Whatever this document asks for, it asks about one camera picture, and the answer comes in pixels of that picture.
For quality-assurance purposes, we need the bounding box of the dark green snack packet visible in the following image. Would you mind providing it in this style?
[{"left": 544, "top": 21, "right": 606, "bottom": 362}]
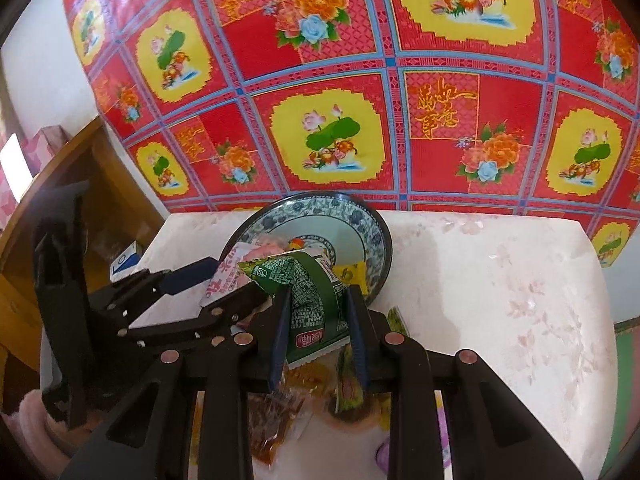
[{"left": 237, "top": 251, "right": 351, "bottom": 365}]

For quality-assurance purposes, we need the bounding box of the orange red snack packet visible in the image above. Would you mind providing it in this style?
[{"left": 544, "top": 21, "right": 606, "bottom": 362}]
[{"left": 247, "top": 392, "right": 311, "bottom": 466}]

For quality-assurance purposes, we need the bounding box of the wooden chair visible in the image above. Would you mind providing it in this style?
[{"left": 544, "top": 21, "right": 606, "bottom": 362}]
[{"left": 0, "top": 115, "right": 168, "bottom": 376}]

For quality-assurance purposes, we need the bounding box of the blue white small box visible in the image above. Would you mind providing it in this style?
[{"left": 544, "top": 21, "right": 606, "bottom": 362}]
[{"left": 109, "top": 241, "right": 143, "bottom": 283}]

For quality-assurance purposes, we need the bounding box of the blue white patterned plate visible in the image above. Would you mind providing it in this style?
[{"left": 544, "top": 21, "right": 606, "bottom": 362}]
[{"left": 219, "top": 191, "right": 393, "bottom": 306}]

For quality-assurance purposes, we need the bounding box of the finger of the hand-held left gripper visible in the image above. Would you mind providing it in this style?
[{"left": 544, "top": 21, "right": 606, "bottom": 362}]
[
  {"left": 107, "top": 257, "right": 221, "bottom": 333},
  {"left": 127, "top": 287, "right": 271, "bottom": 346}
]

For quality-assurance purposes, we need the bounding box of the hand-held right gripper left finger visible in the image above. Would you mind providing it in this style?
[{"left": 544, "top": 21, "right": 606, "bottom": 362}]
[{"left": 60, "top": 287, "right": 293, "bottom": 480}]

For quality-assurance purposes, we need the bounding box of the orange yellow snack packet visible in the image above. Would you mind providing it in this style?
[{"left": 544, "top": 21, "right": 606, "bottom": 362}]
[{"left": 285, "top": 360, "right": 341, "bottom": 396}]

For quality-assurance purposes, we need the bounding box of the person's left forearm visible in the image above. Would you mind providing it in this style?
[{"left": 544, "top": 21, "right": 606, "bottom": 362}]
[{"left": 0, "top": 390, "right": 86, "bottom": 461}]

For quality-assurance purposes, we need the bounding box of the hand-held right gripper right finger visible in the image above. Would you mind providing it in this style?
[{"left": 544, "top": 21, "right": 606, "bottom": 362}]
[{"left": 346, "top": 285, "right": 583, "bottom": 480}]

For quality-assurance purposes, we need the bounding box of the red floral printed cloth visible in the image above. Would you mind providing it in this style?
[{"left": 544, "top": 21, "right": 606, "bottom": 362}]
[{"left": 59, "top": 0, "right": 640, "bottom": 268}]

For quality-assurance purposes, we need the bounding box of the lime green snack packet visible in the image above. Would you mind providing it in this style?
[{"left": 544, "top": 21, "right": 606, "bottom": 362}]
[{"left": 334, "top": 345, "right": 373, "bottom": 413}]

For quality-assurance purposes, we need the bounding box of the purple tin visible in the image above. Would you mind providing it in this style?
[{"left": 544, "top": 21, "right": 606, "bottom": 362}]
[{"left": 375, "top": 395, "right": 451, "bottom": 471}]

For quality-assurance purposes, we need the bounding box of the pink white snack packet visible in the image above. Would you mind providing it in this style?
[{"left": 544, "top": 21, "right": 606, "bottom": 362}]
[{"left": 200, "top": 242, "right": 266, "bottom": 311}]

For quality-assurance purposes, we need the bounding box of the pink patterned box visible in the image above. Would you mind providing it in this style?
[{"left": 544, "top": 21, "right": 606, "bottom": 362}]
[{"left": 0, "top": 125, "right": 68, "bottom": 221}]

